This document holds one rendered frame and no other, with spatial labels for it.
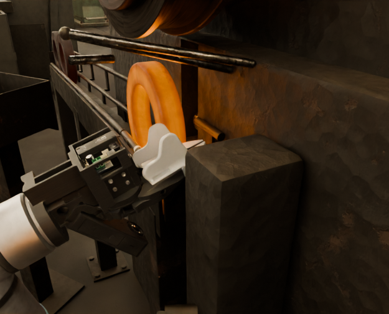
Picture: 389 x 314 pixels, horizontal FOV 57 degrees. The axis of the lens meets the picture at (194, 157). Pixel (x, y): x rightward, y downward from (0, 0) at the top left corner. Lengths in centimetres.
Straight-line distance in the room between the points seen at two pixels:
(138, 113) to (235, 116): 21
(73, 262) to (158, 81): 107
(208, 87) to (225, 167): 21
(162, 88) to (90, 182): 17
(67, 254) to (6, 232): 110
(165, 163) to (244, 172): 13
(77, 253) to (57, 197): 110
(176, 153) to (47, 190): 15
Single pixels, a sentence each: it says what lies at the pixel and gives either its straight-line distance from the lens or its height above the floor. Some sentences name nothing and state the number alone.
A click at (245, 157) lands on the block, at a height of 80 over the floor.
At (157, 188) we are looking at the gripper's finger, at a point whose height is 74.
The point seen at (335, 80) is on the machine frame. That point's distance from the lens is 34.
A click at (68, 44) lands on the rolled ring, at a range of 136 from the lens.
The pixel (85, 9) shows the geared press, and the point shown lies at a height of 35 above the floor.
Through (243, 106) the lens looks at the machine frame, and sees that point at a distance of 44.
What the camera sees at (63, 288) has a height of 1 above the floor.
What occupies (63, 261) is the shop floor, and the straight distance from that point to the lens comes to 148.
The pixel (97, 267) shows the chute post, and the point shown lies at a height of 1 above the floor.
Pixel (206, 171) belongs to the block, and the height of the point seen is 79.
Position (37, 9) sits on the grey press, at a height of 73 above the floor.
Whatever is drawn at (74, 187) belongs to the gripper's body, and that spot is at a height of 75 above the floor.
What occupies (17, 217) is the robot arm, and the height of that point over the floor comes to 73.
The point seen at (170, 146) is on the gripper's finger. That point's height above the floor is 78.
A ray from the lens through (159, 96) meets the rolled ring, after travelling 48.
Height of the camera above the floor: 95
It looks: 26 degrees down
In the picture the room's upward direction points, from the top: straight up
